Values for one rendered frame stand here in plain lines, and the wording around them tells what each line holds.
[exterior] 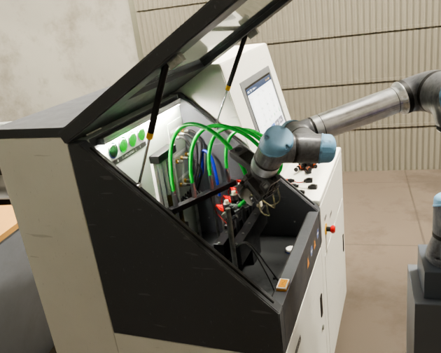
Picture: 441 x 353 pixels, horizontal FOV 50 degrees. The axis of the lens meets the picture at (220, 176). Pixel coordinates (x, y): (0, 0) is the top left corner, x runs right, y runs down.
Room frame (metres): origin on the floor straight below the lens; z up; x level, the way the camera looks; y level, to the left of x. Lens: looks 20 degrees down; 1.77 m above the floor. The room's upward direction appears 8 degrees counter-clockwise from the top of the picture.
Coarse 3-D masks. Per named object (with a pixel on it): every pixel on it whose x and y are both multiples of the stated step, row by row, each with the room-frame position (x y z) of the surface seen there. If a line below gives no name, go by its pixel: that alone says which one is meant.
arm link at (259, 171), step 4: (252, 160) 1.17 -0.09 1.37; (252, 164) 1.16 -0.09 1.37; (256, 164) 1.18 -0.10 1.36; (252, 168) 1.17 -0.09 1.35; (256, 168) 1.14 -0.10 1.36; (260, 168) 1.17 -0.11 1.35; (256, 172) 1.15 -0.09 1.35; (260, 172) 1.14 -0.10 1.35; (264, 172) 1.13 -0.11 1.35; (268, 172) 1.13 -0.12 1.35; (272, 172) 1.13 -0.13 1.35; (276, 172) 1.16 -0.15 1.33; (260, 176) 1.15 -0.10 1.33; (264, 176) 1.15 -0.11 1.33; (268, 176) 1.15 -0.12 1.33
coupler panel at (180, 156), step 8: (176, 120) 1.85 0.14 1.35; (168, 128) 1.78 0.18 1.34; (176, 128) 1.84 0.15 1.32; (176, 136) 1.79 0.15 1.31; (184, 136) 1.90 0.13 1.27; (176, 144) 1.82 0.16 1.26; (184, 144) 1.88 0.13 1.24; (176, 152) 1.81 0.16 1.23; (184, 152) 1.87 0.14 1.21; (176, 160) 1.79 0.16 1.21; (184, 160) 1.86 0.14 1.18; (176, 168) 1.79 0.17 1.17; (184, 168) 1.85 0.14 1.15; (184, 176) 1.84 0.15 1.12; (184, 184) 1.78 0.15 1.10; (184, 192) 1.82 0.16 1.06
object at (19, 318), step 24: (0, 216) 2.41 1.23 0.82; (0, 240) 2.15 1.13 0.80; (0, 264) 2.13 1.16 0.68; (24, 264) 2.29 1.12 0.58; (0, 288) 2.08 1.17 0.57; (24, 288) 2.24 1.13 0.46; (0, 312) 2.04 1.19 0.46; (24, 312) 2.18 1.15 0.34; (0, 336) 1.99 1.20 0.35; (24, 336) 2.13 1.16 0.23; (48, 336) 2.30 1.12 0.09
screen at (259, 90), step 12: (264, 72) 2.31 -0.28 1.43; (240, 84) 1.98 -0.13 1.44; (252, 84) 2.11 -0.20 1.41; (264, 84) 2.25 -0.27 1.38; (252, 96) 2.06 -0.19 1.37; (264, 96) 2.20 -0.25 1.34; (276, 96) 2.37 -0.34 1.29; (252, 108) 2.01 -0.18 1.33; (264, 108) 2.14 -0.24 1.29; (276, 108) 2.30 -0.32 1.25; (252, 120) 1.97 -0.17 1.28; (264, 120) 2.09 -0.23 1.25; (276, 120) 2.24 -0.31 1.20
